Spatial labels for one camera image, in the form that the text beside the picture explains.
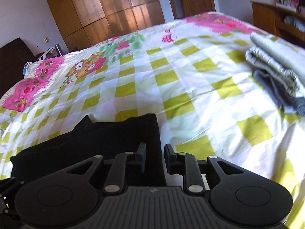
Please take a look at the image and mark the black pants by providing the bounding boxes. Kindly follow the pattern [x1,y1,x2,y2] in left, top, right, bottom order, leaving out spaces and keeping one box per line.
[10,114,166,187]

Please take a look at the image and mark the colourful checkered bed quilt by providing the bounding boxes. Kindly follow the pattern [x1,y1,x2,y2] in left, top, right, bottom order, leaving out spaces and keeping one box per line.
[1,12,304,228]

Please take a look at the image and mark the folded grey cloth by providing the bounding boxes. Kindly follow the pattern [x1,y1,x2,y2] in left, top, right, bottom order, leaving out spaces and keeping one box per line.
[253,69,304,117]

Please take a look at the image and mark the white bag by headboard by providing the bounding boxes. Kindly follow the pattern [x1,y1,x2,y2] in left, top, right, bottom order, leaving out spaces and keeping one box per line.
[23,44,64,76]

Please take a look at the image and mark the folded light green cloth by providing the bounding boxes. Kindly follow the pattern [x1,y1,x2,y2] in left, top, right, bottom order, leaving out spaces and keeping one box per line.
[245,32,304,98]

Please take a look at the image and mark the dark wooden headboard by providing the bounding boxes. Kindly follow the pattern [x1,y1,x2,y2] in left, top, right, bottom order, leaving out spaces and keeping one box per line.
[0,38,36,97]

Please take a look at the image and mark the wooden wardrobe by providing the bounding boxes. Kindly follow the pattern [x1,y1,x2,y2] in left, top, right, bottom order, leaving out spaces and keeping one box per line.
[47,0,165,52]

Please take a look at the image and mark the wooden tv cabinet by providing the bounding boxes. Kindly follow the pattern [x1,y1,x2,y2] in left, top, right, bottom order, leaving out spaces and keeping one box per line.
[251,1,304,48]

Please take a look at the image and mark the small toy figurines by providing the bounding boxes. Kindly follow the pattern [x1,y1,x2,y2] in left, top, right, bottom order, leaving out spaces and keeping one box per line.
[275,0,300,11]

